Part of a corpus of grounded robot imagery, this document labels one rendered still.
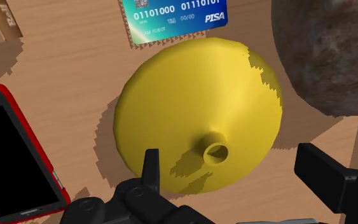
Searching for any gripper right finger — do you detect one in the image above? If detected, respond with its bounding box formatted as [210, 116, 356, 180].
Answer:
[294, 143, 358, 224]

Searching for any blue green bank card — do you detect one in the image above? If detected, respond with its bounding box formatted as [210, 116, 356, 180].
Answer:
[122, 0, 229, 45]

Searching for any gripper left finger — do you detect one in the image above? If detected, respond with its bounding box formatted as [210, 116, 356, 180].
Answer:
[59, 148, 216, 224]

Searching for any dark mottled round vessel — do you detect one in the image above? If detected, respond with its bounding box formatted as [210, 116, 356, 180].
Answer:
[270, 0, 358, 118]

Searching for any red smartphone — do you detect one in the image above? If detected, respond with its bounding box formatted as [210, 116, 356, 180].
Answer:
[0, 83, 72, 224]

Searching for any yellow funnel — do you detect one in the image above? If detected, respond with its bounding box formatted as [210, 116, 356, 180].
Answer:
[113, 37, 284, 195]

